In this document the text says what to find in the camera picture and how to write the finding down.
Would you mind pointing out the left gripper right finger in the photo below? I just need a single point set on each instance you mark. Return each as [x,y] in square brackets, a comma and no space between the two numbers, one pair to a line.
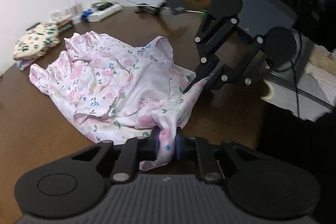
[202,153]

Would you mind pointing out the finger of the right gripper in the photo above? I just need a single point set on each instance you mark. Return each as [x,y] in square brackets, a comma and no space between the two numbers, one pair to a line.
[206,66]
[224,75]

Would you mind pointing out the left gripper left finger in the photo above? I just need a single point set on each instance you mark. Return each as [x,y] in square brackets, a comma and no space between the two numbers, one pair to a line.
[128,156]

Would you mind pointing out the pink floral ruffled garment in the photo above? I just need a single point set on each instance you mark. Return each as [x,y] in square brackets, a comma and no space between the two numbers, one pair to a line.
[110,90]

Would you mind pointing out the pink blue purple-trimmed garment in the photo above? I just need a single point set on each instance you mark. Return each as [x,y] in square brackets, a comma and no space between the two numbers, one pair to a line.
[23,64]

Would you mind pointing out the cream green-flower garment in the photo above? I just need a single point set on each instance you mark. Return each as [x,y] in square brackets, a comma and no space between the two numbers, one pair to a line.
[36,42]

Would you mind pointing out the green stand base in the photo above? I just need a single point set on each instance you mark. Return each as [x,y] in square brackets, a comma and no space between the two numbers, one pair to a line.
[203,13]

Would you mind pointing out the black phone stand clamp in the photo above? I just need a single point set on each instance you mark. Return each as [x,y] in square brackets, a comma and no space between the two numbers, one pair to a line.
[150,9]

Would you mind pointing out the white power strip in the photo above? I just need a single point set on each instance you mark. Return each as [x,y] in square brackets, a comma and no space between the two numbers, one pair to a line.
[103,14]

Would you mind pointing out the blue toy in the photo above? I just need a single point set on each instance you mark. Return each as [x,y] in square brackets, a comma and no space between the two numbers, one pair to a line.
[85,15]

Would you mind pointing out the white charger plug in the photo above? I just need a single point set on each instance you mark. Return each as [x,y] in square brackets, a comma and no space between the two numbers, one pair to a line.
[74,11]

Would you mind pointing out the dark tissue box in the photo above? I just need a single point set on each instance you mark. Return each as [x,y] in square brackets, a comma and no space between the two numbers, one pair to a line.
[62,19]

